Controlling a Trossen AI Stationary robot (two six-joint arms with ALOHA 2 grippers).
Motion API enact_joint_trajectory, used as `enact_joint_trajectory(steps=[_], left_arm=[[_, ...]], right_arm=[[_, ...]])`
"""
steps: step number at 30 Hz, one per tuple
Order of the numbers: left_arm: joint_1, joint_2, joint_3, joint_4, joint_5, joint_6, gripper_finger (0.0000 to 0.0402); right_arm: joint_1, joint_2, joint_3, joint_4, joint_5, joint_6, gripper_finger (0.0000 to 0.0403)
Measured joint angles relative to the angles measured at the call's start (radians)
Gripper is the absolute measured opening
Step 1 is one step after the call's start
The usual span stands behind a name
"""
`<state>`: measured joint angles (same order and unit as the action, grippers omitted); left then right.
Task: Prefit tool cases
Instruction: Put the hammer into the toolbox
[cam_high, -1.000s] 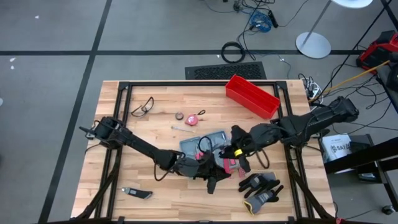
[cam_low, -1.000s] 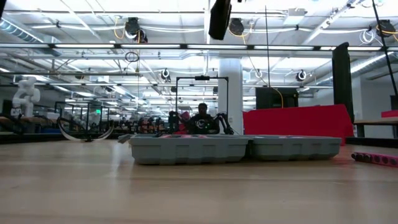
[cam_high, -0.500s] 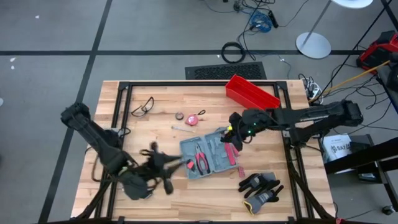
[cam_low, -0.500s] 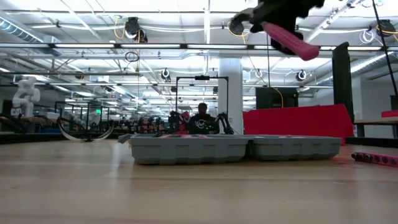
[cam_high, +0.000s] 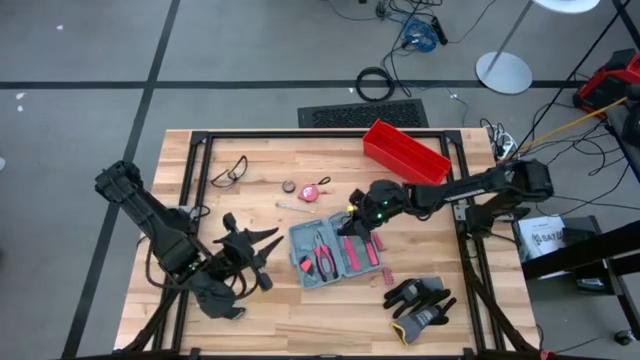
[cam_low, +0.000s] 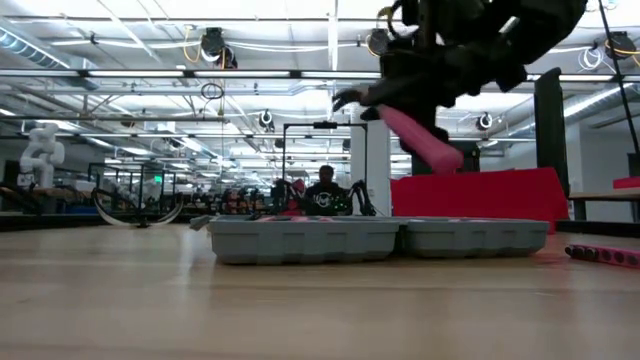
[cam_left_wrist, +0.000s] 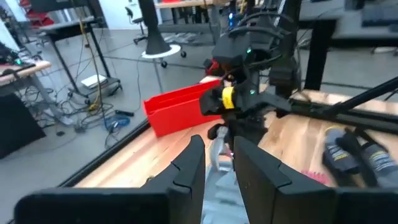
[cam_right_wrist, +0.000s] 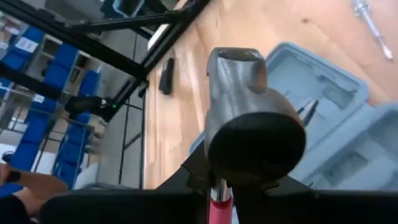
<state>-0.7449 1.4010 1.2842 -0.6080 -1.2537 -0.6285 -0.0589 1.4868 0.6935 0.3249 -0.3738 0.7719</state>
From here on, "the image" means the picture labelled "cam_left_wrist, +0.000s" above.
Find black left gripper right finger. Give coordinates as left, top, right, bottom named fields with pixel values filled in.
left=233, top=136, right=398, bottom=224

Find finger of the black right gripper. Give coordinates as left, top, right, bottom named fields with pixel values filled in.
left=229, top=118, right=269, bottom=147
left=207, top=123, right=228, bottom=141

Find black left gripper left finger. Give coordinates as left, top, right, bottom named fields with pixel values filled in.
left=14, top=134, right=206, bottom=224

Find grey plastic tool case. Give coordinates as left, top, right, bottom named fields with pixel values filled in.
left=201, top=164, right=250, bottom=224

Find red plastic bin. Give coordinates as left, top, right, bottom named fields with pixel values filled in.
left=142, top=79, right=223, bottom=138

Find pink screwdriver bit holder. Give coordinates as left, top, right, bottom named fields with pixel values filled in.
left=300, top=169, right=332, bottom=186

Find grey black work glove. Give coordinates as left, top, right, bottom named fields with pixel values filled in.
left=322, top=125, right=363, bottom=177

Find grey desk black legs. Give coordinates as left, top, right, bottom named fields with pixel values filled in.
left=297, top=0, right=398, bottom=91

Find black power adapter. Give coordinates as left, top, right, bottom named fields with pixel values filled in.
left=114, top=109, right=136, bottom=118

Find long wooden desk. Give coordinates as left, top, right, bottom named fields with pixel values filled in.
left=154, top=0, right=231, bottom=35

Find white flat box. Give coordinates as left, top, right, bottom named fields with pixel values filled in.
left=80, top=74, right=109, bottom=90

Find black office chair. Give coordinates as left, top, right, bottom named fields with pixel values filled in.
left=124, top=6, right=149, bottom=45

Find large black box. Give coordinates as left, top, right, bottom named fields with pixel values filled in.
left=0, top=92, right=47, bottom=160

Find black metal cart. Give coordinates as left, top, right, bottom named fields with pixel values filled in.
left=39, top=16, right=123, bottom=98

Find light wooden workbench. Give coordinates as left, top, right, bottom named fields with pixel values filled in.
left=0, top=60, right=52, bottom=87

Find red storage rack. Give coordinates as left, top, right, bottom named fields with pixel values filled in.
left=17, top=0, right=56, bottom=29

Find thin yellow hanging cord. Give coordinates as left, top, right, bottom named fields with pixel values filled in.
left=78, top=18, right=103, bottom=112

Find tangled floor cables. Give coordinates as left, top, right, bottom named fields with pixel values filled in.
left=17, top=85, right=114, bottom=134

